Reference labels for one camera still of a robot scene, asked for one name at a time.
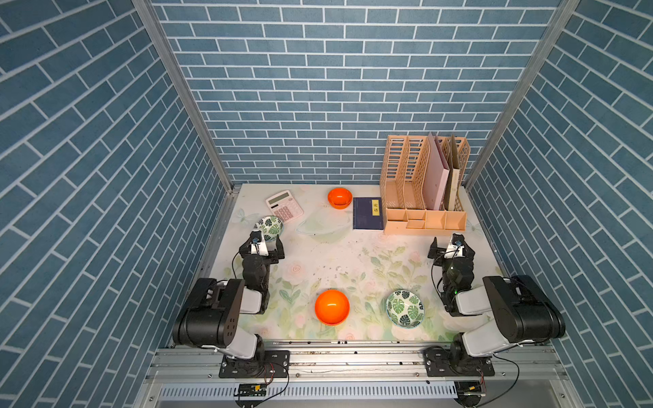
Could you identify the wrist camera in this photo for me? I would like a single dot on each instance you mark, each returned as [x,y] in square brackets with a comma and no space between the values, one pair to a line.
[257,243]
[456,247]

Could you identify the dark blue book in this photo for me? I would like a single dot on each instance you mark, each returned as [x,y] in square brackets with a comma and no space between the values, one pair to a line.
[368,214]

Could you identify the pink folder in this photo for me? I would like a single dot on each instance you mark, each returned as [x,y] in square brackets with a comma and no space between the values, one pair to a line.
[436,175]

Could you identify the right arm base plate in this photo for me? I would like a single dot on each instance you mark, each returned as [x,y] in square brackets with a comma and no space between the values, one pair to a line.
[442,362]

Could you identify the right circuit board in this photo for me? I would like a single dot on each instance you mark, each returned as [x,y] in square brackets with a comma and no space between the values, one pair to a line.
[469,389]

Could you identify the tan folder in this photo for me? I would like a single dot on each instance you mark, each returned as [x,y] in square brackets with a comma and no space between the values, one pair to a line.
[454,170]

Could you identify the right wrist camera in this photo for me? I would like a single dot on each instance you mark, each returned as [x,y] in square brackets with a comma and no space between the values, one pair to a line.
[456,247]

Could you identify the green leaf bowl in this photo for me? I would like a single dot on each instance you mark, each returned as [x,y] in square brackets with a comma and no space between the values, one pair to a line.
[405,309]
[270,226]

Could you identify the floral table mat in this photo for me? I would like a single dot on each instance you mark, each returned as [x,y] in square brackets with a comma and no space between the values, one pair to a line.
[323,252]

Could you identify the orange bowl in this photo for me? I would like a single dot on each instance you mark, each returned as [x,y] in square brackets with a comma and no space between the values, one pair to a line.
[332,307]
[340,198]

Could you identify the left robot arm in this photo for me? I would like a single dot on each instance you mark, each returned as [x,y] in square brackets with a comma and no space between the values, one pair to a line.
[209,317]

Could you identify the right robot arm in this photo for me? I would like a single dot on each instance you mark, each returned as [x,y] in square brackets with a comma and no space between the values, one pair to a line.
[520,311]

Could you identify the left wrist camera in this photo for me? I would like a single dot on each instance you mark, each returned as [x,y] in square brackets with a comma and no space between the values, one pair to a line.
[257,243]

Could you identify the beige file organizer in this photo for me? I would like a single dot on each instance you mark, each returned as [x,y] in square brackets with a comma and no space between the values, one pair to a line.
[401,188]

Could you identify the circuit board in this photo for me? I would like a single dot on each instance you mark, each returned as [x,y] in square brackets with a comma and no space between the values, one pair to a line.
[251,391]
[469,389]

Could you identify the aluminium rail frame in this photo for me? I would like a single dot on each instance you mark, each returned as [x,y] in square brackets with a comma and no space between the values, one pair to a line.
[357,374]

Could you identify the pink calculator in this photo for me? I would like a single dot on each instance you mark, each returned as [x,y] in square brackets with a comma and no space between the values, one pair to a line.
[284,206]

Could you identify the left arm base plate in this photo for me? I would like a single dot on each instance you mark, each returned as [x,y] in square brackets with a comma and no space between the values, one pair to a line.
[272,363]

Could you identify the left circuit board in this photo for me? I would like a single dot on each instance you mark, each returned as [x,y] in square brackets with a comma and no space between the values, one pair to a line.
[251,391]

